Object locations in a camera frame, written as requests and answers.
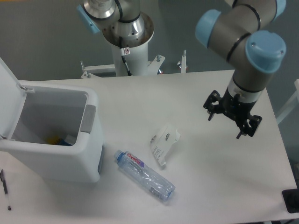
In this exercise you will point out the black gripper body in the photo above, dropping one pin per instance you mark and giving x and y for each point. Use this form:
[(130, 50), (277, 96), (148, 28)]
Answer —
[(237, 104)]

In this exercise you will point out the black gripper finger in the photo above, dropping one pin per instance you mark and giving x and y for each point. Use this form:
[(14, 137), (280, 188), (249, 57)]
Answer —
[(249, 125), (213, 104)]

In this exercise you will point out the white push-lid trash can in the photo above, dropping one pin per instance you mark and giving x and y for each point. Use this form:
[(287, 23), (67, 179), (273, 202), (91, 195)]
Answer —
[(32, 111)]

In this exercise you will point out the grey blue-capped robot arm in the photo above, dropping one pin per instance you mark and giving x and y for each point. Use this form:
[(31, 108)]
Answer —
[(238, 36)]

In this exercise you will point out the yellow and blue trash inside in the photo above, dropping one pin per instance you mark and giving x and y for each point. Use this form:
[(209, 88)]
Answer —
[(68, 140)]

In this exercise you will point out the torn white paper package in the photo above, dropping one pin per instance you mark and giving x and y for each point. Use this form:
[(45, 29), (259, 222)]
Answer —
[(162, 142)]

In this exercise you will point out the black device at table edge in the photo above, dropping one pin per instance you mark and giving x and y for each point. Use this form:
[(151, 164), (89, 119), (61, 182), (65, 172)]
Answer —
[(291, 199)]

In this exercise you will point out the clear plastic water bottle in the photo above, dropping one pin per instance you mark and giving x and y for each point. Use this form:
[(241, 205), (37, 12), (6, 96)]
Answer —
[(145, 176)]

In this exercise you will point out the black and clear pen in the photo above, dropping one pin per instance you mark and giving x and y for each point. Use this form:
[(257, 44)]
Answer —
[(4, 183)]

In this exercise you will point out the white frame post with bolt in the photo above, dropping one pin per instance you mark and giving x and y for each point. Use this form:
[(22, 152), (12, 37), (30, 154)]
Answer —
[(182, 64)]

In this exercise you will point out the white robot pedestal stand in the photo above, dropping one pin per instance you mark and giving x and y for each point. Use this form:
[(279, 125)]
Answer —
[(129, 45)]

